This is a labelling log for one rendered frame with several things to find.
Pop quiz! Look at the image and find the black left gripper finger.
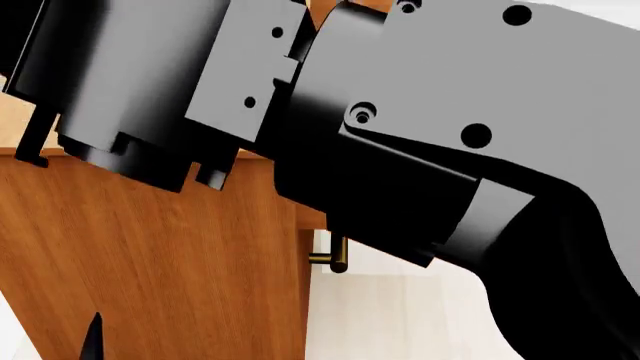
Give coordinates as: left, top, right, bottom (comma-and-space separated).
77, 311, 105, 360

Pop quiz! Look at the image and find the brown wooden cabinet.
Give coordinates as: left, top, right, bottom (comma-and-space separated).
0, 0, 391, 360

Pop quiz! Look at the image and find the brass cabinet handle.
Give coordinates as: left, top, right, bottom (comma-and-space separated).
308, 235, 350, 274

